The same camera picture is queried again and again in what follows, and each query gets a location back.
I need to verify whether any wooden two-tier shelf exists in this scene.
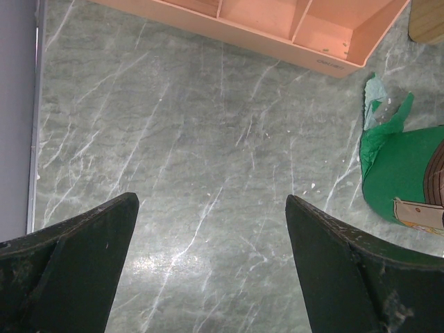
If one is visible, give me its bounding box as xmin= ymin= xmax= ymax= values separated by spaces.
xmin=408 ymin=0 xmax=444 ymax=45

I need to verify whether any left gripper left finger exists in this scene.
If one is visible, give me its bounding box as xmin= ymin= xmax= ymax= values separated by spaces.
xmin=1 ymin=192 xmax=139 ymax=332

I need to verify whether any orange plastic file organizer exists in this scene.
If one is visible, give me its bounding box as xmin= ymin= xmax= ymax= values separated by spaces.
xmin=97 ymin=0 xmax=408 ymax=78

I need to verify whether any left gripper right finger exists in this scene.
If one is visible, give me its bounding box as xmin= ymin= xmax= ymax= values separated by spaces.
xmin=285 ymin=195 xmax=443 ymax=332

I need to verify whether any brown topped roll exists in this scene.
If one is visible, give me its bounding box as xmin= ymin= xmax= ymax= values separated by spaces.
xmin=359 ymin=75 xmax=443 ymax=235

